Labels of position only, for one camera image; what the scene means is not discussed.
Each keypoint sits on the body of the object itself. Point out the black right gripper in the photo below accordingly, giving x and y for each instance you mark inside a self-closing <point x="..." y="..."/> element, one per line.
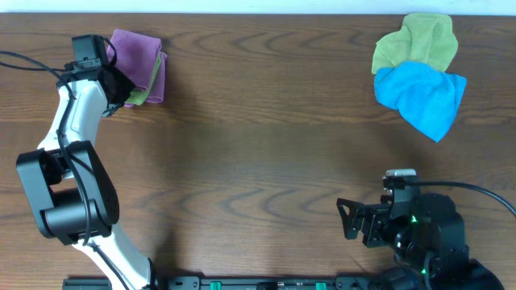
<point x="367" y="224"/>

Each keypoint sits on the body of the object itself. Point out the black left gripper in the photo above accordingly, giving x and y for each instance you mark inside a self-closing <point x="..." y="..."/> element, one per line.
<point x="117" y="86"/>

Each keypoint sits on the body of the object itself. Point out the purple microfiber cloth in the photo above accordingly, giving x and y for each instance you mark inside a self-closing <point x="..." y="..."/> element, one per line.
<point x="137" y="56"/>

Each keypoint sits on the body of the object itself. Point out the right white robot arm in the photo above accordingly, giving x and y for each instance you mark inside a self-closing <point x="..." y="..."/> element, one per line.
<point x="427" y="236"/>

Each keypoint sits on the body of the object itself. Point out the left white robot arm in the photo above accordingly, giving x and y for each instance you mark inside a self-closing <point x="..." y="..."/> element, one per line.
<point x="71" y="196"/>

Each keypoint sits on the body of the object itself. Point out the folded purple cloth under green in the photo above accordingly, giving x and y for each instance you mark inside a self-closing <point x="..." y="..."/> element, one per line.
<point x="157" y="91"/>

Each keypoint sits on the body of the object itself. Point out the blue microfiber cloth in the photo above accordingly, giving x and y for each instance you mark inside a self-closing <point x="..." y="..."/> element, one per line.
<point x="426" y="98"/>

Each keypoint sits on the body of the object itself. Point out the crumpled green microfiber cloth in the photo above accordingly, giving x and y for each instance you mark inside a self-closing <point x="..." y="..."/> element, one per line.
<point x="423" y="37"/>

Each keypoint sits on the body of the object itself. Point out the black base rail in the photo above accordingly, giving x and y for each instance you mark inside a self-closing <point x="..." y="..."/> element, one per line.
<point x="192" y="282"/>

